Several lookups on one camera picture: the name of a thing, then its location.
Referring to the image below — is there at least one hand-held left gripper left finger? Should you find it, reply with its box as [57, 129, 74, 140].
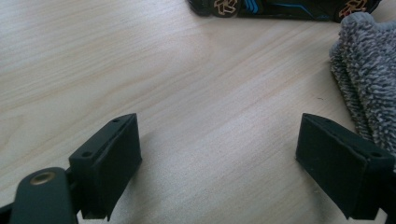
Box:
[68, 113, 143, 222]

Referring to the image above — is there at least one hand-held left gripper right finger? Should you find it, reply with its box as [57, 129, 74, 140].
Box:
[295, 112, 396, 221]

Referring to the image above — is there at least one grey fluffy cloth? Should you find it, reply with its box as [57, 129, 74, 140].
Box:
[329, 11, 396, 172]

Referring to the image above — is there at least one black and blue toy car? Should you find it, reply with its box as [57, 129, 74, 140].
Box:
[186, 0, 383, 23]

